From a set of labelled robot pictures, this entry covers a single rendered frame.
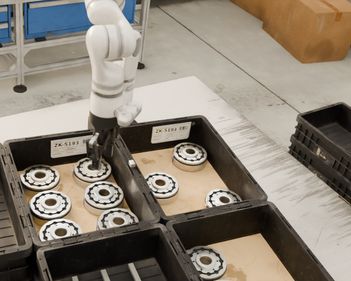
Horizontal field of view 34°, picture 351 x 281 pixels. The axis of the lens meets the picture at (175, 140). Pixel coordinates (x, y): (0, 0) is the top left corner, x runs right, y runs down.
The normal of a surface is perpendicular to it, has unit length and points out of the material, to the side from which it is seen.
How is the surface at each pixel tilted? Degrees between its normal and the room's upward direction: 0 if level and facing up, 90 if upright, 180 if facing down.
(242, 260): 0
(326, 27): 89
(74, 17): 90
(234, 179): 90
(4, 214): 0
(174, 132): 90
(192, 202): 0
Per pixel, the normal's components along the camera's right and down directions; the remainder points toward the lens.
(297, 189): 0.13, -0.81
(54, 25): 0.55, 0.54
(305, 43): -0.90, 0.14
